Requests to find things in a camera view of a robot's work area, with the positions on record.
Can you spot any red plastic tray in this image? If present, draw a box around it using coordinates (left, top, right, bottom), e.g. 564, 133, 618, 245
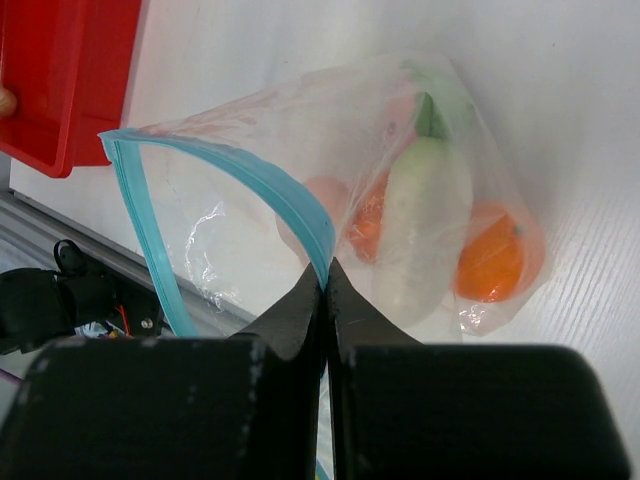
1, 1, 141, 178

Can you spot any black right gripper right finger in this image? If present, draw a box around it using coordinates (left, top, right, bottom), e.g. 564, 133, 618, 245
325, 262, 631, 479

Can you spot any white toy radish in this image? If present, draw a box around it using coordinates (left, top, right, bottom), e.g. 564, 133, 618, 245
372, 87, 473, 327

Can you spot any aluminium table edge rail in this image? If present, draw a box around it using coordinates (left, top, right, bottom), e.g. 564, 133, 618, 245
1, 190, 255, 337

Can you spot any orange toy fruit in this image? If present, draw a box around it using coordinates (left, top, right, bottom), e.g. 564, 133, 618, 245
453, 202, 525, 303

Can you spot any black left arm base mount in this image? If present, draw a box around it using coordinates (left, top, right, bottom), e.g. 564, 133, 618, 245
1, 267, 166, 355

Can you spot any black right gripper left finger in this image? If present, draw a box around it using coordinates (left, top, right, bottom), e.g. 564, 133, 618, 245
1, 268, 321, 479

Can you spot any clear zip top bag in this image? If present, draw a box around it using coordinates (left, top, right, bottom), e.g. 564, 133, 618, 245
100, 51, 552, 343

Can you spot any white toy mushroom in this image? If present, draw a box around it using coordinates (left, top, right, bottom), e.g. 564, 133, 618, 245
0, 86, 18, 119

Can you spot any purple toy onion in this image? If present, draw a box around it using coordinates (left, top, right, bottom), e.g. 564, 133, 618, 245
384, 91, 416, 140

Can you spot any orange toy pumpkin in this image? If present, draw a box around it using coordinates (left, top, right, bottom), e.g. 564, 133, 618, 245
346, 170, 389, 264

